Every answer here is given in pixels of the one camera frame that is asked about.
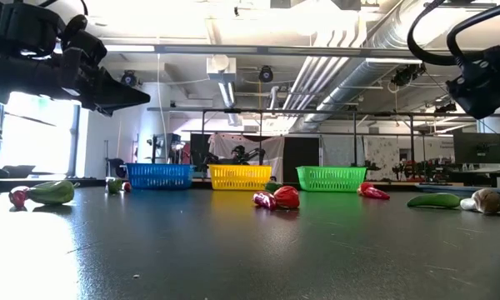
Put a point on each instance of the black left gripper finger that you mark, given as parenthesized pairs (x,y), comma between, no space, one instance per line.
(112,98)

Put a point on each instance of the green toy bell pepper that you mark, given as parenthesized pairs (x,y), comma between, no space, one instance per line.
(273,186)
(52,192)
(114,185)

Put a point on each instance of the red toy bell pepper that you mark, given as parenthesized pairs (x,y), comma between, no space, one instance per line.
(364,187)
(286,197)

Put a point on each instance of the green cucumber toy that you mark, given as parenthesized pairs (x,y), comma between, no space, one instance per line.
(434,201)

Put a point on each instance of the toy mushroom brown cap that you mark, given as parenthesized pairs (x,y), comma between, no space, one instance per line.
(487,201)

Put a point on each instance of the black background robot arm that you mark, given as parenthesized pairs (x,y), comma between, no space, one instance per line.
(239,153)

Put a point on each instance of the black ceiling spotlight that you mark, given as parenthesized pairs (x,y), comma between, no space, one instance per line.
(128,78)
(266,74)

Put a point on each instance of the black office chair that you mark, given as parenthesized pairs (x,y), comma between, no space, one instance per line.
(117,163)

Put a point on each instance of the dark equipment rack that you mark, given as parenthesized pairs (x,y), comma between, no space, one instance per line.
(166,146)

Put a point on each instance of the blue plastic basket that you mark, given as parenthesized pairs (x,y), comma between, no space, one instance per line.
(160,177)

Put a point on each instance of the white ceiling air unit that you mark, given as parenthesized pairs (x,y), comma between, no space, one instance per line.
(221,68)

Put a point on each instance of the white hanging cloth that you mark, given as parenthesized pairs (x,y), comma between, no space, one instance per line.
(225,143)

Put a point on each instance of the yellow plastic basket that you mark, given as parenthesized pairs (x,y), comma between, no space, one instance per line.
(239,177)

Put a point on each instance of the black partition panel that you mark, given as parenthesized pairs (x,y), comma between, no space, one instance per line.
(300,160)

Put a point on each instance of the black table mat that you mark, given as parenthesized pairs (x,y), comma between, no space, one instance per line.
(250,250)

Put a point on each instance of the green plastic basket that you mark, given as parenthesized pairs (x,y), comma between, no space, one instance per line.
(331,179)

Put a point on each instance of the white patterned curtain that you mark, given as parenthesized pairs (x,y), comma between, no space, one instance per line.
(383,154)

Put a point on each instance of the distant robot equipment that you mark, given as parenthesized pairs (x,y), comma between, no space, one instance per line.
(425,171)

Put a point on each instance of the black computer monitor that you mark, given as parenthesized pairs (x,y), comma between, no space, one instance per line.
(478,148)

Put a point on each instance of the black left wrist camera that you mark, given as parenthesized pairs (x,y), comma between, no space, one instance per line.
(29,29)

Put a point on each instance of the black background metal frame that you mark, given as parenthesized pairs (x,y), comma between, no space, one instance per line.
(216,111)

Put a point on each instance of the silver ventilation duct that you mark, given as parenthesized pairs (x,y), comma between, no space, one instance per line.
(358,77)

